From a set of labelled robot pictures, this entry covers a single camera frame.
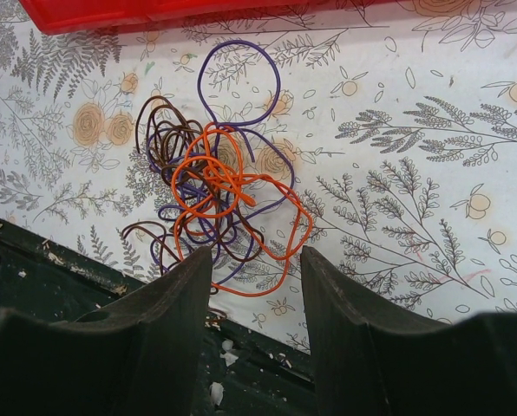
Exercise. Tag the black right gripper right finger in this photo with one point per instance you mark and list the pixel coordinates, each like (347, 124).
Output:
(372, 357)

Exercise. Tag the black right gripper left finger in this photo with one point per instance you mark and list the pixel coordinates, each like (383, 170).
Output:
(138, 355)

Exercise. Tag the red three-compartment tray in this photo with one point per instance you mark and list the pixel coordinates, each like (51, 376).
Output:
(54, 17)

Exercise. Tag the floral patterned table mat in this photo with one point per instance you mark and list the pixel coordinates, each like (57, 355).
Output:
(395, 121)

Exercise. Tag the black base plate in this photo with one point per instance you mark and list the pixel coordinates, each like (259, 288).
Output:
(240, 372)

